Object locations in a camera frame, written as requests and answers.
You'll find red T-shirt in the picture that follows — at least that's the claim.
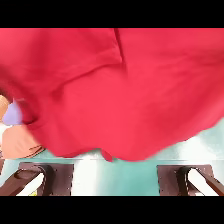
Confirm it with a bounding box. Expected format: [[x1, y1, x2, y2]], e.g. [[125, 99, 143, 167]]
[[0, 27, 224, 163]]

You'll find orange garment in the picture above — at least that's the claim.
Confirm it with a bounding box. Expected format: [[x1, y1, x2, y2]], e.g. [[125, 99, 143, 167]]
[[0, 94, 46, 160]]

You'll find lilac garment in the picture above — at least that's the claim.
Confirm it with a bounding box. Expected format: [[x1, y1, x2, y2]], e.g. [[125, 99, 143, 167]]
[[1, 99, 24, 127]]

